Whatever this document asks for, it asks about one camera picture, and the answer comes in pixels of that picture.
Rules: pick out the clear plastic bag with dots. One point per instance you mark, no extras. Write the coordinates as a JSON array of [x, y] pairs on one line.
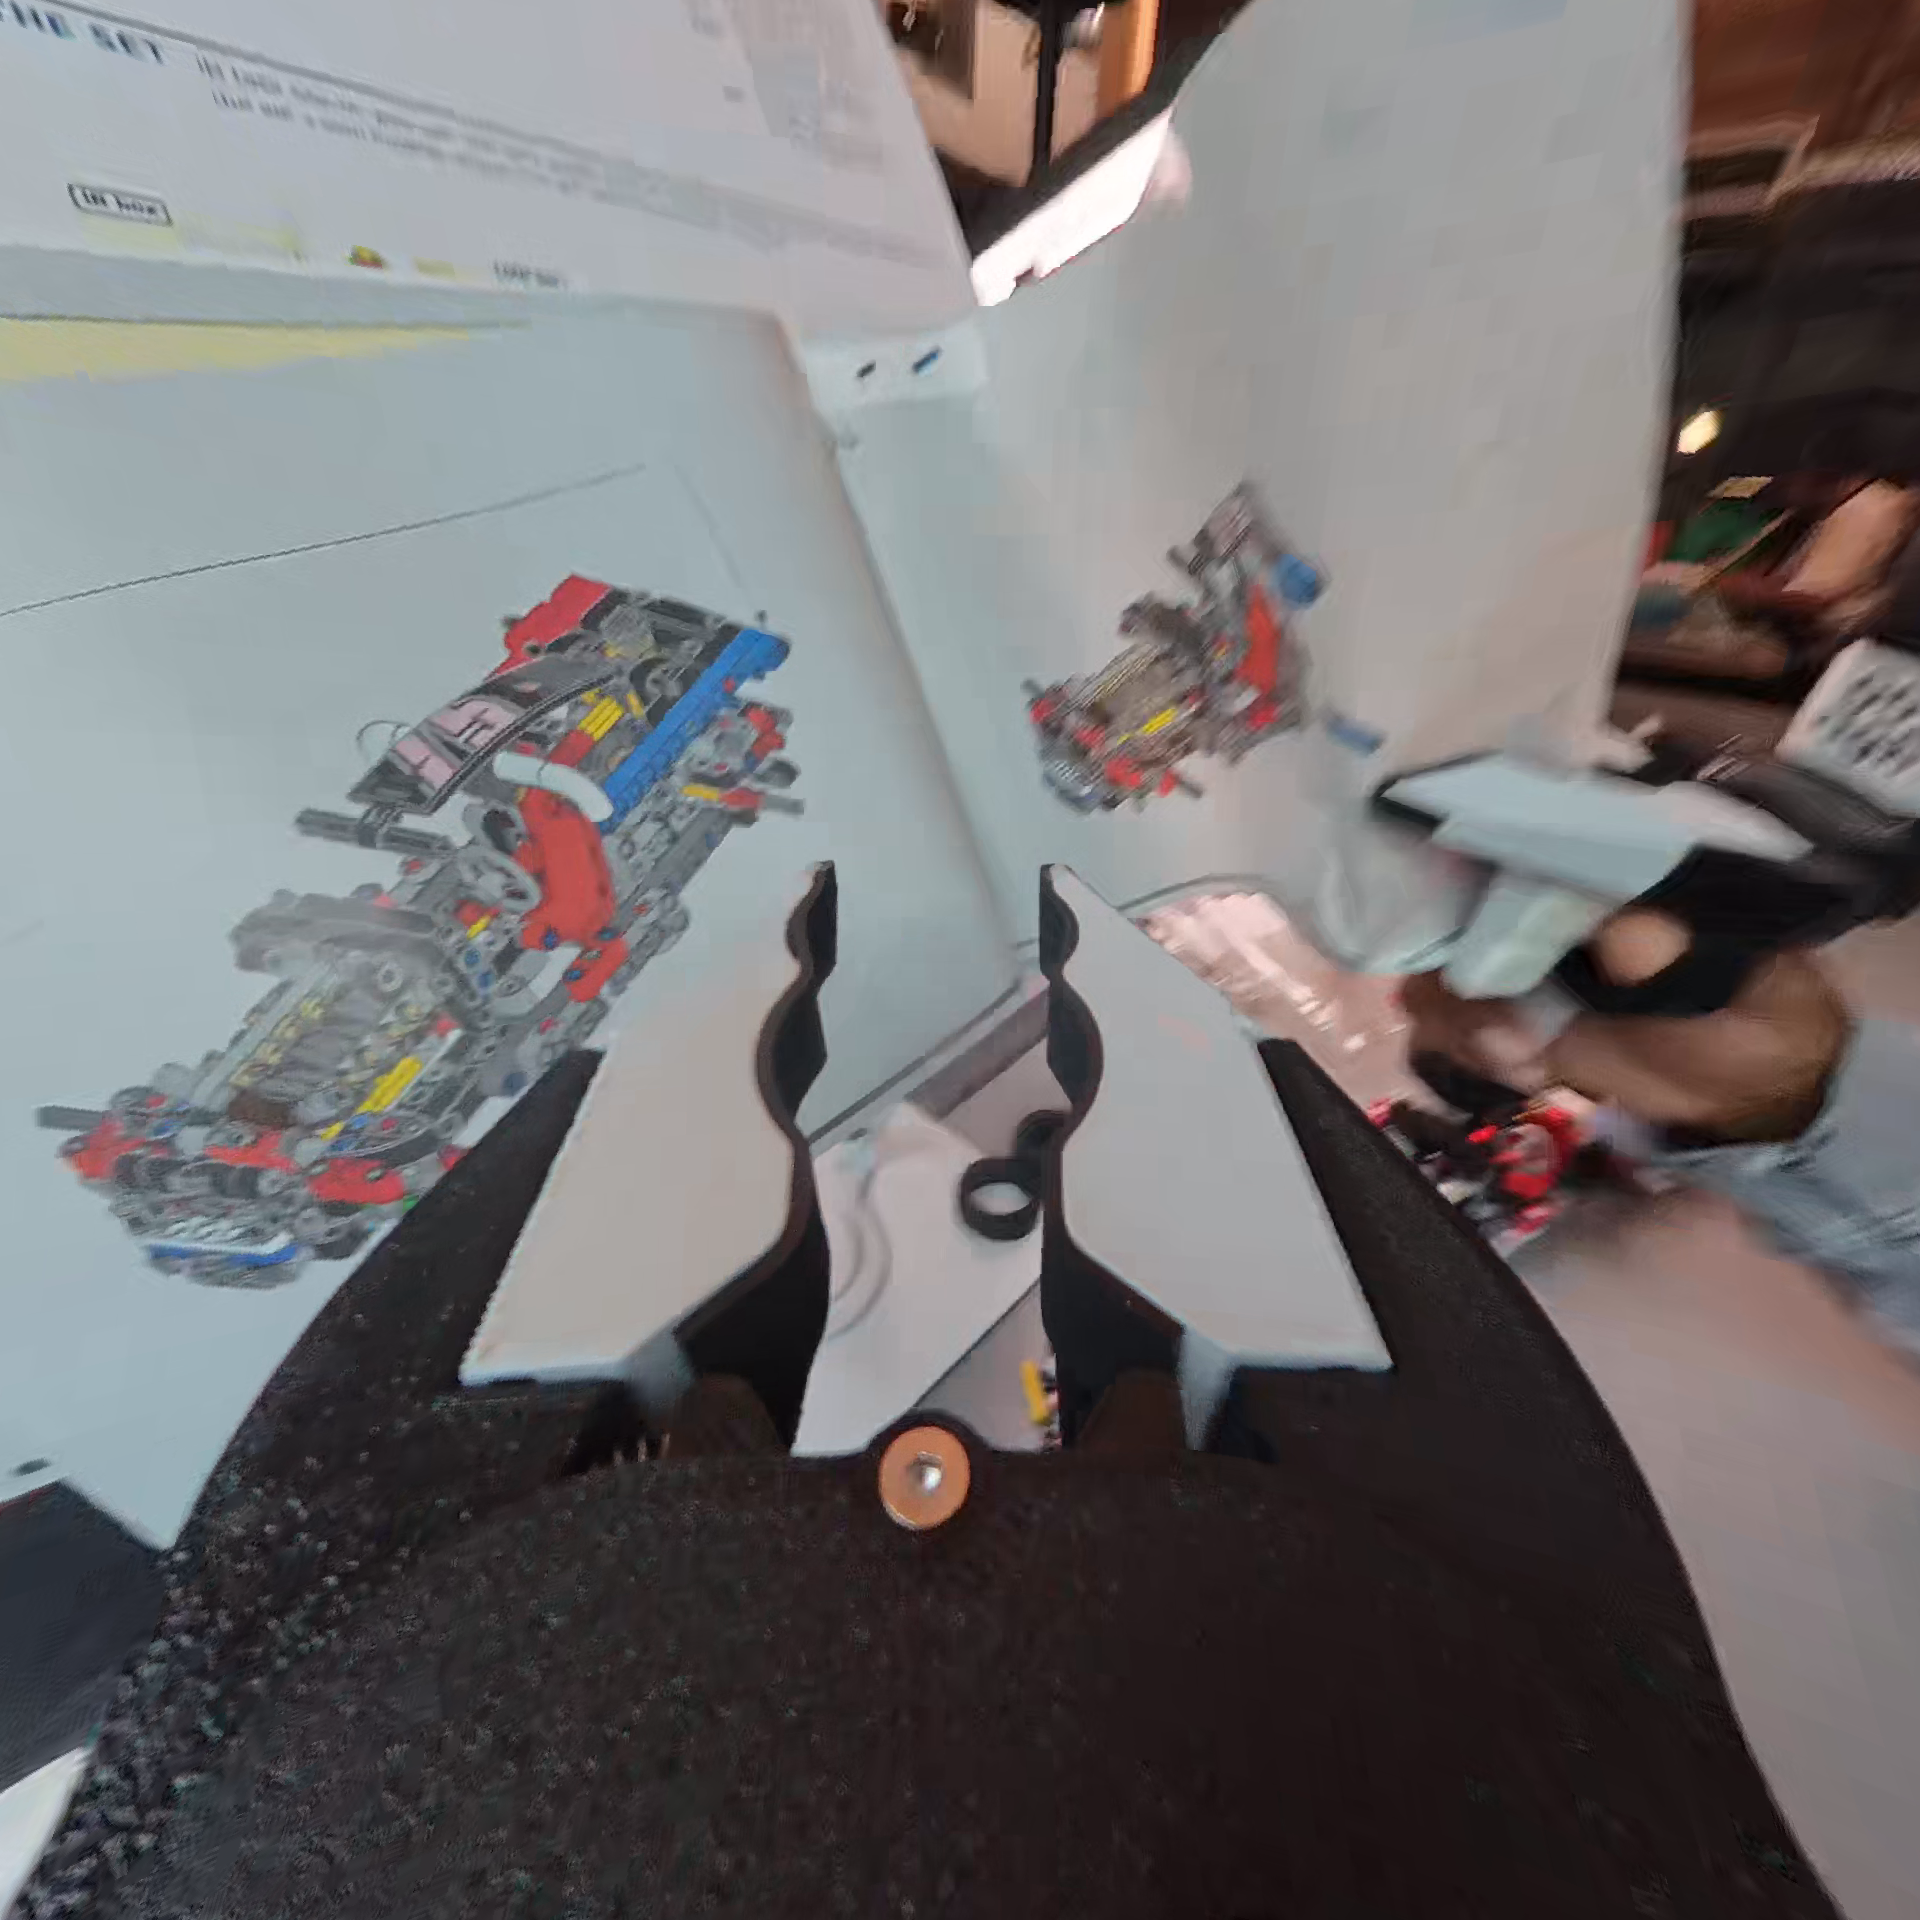
[[1273, 973]]

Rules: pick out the white printed paper sheet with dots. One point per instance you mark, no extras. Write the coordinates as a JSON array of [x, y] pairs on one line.
[[450, 119]]

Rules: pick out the pile of mixed colourful bricks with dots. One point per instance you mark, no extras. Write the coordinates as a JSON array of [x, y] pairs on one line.
[[1035, 1390]]

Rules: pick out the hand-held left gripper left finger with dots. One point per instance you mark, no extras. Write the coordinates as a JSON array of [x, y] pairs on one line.
[[630, 1200]]

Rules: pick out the grey desk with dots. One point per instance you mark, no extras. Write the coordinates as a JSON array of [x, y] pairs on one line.
[[1726, 1501]]

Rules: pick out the black rubber toy tyre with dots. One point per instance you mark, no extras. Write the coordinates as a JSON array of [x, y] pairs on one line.
[[1050, 1138], [999, 1216]]

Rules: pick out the white metal book stand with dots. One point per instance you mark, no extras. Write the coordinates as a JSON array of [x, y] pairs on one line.
[[915, 1273]]

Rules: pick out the partly built toy car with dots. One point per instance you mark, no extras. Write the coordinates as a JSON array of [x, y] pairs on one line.
[[1515, 1162]]

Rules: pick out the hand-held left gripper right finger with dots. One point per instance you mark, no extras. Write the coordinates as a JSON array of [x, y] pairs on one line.
[[1213, 1200]]

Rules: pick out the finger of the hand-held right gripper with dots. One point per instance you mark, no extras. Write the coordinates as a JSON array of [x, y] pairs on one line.
[[1500, 932], [1560, 817]]

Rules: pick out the person's right hand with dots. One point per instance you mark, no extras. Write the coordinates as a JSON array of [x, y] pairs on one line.
[[1726, 1048]]

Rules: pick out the toy instruction booklet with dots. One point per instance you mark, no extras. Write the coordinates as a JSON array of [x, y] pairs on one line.
[[228, 674]]

